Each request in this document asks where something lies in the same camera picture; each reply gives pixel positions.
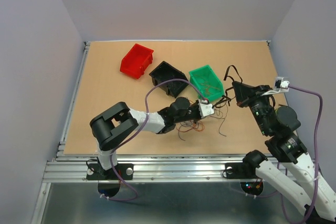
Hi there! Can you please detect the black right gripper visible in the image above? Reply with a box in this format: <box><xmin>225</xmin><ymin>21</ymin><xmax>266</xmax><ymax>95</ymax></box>
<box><xmin>231</xmin><ymin>80</ymin><xmax>272</xmax><ymax>135</ymax></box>

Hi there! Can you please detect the black thick cable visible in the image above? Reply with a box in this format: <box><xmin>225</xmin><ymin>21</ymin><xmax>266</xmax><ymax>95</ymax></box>
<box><xmin>212</xmin><ymin>65</ymin><xmax>244</xmax><ymax>109</ymax></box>

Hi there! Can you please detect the blue thin cable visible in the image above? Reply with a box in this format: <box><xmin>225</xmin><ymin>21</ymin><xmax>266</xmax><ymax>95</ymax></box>
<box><xmin>175</xmin><ymin>103</ymin><xmax>229</xmax><ymax>142</ymax></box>

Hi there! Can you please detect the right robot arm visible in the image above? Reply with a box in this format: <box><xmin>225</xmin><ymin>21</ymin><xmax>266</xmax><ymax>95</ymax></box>
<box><xmin>232</xmin><ymin>77</ymin><xmax>335</xmax><ymax>223</ymax></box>

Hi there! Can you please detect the green plastic bin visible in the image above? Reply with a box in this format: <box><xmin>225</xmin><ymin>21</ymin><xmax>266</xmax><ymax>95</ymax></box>
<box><xmin>189</xmin><ymin>65</ymin><xmax>224</xmax><ymax>102</ymax></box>

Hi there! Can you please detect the black plastic bin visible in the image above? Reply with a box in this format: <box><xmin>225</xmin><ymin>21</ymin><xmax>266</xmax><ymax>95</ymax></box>
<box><xmin>149</xmin><ymin>61</ymin><xmax>188</xmax><ymax>98</ymax></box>

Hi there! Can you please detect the red plastic bin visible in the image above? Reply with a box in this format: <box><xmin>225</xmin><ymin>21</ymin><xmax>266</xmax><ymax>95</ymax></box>
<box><xmin>120</xmin><ymin>44</ymin><xmax>154</xmax><ymax>79</ymax></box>

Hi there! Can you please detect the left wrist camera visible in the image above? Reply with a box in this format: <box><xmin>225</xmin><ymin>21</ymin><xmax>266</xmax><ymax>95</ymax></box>
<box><xmin>198</xmin><ymin>99</ymin><xmax>215</xmax><ymax>119</ymax></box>

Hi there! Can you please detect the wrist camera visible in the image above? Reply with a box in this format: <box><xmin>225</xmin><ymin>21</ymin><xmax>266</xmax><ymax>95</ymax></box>
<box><xmin>262</xmin><ymin>77</ymin><xmax>290</xmax><ymax>96</ymax></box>
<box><xmin>198</xmin><ymin>99</ymin><xmax>215</xmax><ymax>119</ymax></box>

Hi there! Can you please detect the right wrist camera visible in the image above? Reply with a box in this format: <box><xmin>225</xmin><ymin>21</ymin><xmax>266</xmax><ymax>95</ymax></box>
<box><xmin>262</xmin><ymin>77</ymin><xmax>290</xmax><ymax>96</ymax></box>

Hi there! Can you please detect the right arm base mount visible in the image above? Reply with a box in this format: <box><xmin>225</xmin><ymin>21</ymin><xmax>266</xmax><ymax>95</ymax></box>
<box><xmin>221</xmin><ymin>162</ymin><xmax>273</xmax><ymax>180</ymax></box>

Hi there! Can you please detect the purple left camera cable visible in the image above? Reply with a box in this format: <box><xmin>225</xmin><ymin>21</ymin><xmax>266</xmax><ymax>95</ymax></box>
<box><xmin>109</xmin><ymin>78</ymin><xmax>208</xmax><ymax>201</ymax></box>

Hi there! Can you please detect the purple camera cable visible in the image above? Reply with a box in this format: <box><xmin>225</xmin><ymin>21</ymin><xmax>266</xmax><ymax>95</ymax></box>
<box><xmin>109</xmin><ymin>78</ymin><xmax>208</xmax><ymax>201</ymax></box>
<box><xmin>282</xmin><ymin>83</ymin><xmax>323</xmax><ymax>222</ymax></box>

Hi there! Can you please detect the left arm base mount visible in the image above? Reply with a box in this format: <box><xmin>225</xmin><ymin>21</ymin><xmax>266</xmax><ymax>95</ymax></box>
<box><xmin>86</xmin><ymin>158</ymin><xmax>134</xmax><ymax>180</ymax></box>

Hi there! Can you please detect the aluminium table frame rail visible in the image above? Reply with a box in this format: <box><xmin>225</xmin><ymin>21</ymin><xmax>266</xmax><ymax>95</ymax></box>
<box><xmin>31</xmin><ymin>40</ymin><xmax>336</xmax><ymax>224</ymax></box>

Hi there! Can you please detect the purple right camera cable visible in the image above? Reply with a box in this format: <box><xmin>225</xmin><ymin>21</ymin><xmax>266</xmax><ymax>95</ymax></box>
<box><xmin>282</xmin><ymin>83</ymin><xmax>323</xmax><ymax>222</ymax></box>

